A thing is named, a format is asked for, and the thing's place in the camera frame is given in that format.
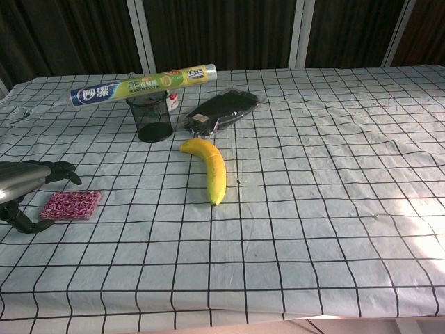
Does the dark left robot hand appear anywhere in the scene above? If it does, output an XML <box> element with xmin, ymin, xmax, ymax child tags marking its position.
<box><xmin>0</xmin><ymin>160</ymin><xmax>83</xmax><ymax>234</ymax></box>

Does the pink patterned sponge pad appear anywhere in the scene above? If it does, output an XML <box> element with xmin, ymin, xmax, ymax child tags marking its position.
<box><xmin>39</xmin><ymin>190</ymin><xmax>103</xmax><ymax>222</ymax></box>

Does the black mesh pen holder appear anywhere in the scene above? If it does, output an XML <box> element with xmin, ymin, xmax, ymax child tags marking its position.
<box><xmin>125</xmin><ymin>94</ymin><xmax>175</xmax><ymax>143</ymax></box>

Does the green blue cling film box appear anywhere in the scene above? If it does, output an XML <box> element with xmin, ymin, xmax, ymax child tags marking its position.
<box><xmin>70</xmin><ymin>63</ymin><xmax>218</xmax><ymax>109</ymax></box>

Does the white cup with red print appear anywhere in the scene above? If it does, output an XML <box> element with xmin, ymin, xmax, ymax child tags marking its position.
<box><xmin>165</xmin><ymin>90</ymin><xmax>180</xmax><ymax>113</ymax></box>

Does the yellow banana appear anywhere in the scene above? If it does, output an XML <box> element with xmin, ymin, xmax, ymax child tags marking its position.
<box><xmin>179</xmin><ymin>138</ymin><xmax>227</xmax><ymax>207</ymax></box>

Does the black item in plastic bag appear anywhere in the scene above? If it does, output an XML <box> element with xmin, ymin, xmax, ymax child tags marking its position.
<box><xmin>183</xmin><ymin>88</ymin><xmax>261</xmax><ymax>137</ymax></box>

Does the dark curtain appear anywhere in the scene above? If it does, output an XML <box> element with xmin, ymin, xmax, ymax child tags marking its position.
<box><xmin>0</xmin><ymin>0</ymin><xmax>445</xmax><ymax>92</ymax></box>

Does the white black checked tablecloth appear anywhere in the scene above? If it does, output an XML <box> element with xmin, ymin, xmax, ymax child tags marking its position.
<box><xmin>0</xmin><ymin>65</ymin><xmax>445</xmax><ymax>321</ymax></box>

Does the white table leg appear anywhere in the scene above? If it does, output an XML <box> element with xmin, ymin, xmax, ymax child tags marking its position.
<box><xmin>394</xmin><ymin>319</ymin><xmax>423</xmax><ymax>334</ymax></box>

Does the black cable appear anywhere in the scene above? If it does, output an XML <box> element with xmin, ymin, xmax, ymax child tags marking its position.
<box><xmin>295</xmin><ymin>319</ymin><xmax>326</xmax><ymax>334</ymax></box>

